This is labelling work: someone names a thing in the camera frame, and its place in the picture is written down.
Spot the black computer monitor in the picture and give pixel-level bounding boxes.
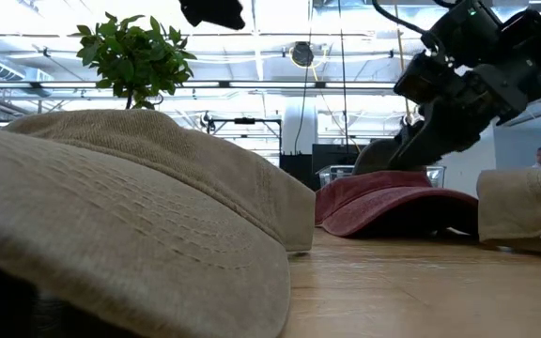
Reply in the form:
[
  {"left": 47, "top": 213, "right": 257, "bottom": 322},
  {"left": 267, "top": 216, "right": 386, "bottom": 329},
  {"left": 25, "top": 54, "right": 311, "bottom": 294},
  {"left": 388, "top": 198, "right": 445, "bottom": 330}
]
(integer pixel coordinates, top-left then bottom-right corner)
[{"left": 311, "top": 144, "right": 363, "bottom": 173}]

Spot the yellow hanging cable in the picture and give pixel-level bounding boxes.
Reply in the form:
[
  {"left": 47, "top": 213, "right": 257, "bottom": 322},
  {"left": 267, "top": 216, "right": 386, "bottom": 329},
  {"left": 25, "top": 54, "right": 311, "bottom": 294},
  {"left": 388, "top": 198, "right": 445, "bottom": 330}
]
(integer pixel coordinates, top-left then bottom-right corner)
[{"left": 394, "top": 0, "right": 415, "bottom": 124}]

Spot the beige cotton baseball cap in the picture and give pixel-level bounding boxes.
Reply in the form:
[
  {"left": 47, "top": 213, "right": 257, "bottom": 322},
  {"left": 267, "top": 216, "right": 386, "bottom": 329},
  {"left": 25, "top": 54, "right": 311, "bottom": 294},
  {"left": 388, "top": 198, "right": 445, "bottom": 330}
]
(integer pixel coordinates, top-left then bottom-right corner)
[
  {"left": 0, "top": 108, "right": 317, "bottom": 338},
  {"left": 475, "top": 166, "right": 541, "bottom": 257}
]

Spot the thin black hanging cable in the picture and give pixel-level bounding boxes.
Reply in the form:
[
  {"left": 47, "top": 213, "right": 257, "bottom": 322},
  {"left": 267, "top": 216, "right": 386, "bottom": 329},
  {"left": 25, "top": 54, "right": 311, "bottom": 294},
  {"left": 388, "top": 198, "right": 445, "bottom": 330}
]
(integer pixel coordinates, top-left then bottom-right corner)
[{"left": 337, "top": 0, "right": 350, "bottom": 151}]

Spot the clear plastic container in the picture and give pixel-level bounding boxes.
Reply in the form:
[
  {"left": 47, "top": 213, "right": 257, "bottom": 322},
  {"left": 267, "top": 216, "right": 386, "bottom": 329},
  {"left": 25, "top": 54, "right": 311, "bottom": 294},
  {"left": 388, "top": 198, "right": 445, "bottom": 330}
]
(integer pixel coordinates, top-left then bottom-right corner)
[{"left": 317, "top": 163, "right": 446, "bottom": 190}]

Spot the round ceiling cable reel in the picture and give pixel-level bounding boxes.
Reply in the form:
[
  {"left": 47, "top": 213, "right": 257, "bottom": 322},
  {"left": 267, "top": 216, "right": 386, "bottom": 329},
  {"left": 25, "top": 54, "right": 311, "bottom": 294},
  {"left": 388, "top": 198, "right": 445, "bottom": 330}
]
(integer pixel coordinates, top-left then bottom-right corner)
[{"left": 290, "top": 40, "right": 316, "bottom": 69}]

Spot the long ceiling light bar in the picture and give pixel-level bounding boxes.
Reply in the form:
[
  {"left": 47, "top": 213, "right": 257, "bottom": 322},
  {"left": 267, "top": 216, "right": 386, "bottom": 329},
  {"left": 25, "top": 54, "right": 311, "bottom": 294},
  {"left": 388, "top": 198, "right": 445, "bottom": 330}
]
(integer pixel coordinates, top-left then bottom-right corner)
[{"left": 0, "top": 80, "right": 398, "bottom": 91}]

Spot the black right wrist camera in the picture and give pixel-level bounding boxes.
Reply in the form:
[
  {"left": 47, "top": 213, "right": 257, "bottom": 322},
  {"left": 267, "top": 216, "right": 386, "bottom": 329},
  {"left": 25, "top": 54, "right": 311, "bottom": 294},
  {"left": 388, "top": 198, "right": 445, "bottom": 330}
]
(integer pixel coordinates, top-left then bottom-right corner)
[{"left": 392, "top": 50, "right": 448, "bottom": 105}]

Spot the red cotton baseball cap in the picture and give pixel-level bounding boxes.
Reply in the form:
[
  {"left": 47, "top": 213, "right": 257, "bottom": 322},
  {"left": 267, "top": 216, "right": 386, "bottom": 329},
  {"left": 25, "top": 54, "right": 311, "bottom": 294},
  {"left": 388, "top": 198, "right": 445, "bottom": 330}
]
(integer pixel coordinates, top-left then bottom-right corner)
[{"left": 315, "top": 170, "right": 480, "bottom": 238}]

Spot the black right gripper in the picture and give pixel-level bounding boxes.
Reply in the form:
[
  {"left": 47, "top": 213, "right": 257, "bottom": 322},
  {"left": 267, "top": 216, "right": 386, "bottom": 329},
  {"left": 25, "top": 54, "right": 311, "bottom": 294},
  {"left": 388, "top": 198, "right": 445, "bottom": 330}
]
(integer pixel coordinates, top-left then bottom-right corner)
[{"left": 387, "top": 60, "right": 541, "bottom": 173}]

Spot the green potted plant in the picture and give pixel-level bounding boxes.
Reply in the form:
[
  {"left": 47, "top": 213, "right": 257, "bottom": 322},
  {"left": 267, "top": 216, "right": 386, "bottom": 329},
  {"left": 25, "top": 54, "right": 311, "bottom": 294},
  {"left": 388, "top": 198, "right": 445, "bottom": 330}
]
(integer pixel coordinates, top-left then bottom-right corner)
[{"left": 75, "top": 11, "right": 199, "bottom": 111}]

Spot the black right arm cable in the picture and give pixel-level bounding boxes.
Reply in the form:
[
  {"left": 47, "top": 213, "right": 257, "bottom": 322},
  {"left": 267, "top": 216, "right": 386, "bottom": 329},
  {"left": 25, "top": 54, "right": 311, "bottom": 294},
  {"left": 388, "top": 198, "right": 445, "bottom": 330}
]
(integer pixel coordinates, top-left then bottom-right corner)
[{"left": 371, "top": 0, "right": 434, "bottom": 41}]

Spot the black equipment box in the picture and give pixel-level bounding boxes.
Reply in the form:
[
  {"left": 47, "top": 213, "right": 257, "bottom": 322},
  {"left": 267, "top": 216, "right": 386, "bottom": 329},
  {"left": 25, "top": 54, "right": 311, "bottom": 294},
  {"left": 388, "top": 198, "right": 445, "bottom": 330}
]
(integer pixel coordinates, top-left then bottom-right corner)
[{"left": 278, "top": 153, "right": 319, "bottom": 192}]

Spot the black metal stand frame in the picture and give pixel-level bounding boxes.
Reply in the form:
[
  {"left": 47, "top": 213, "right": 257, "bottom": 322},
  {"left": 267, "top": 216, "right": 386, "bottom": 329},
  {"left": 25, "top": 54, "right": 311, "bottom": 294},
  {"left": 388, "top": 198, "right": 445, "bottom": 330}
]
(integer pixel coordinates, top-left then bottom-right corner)
[{"left": 206, "top": 115, "right": 284, "bottom": 156}]

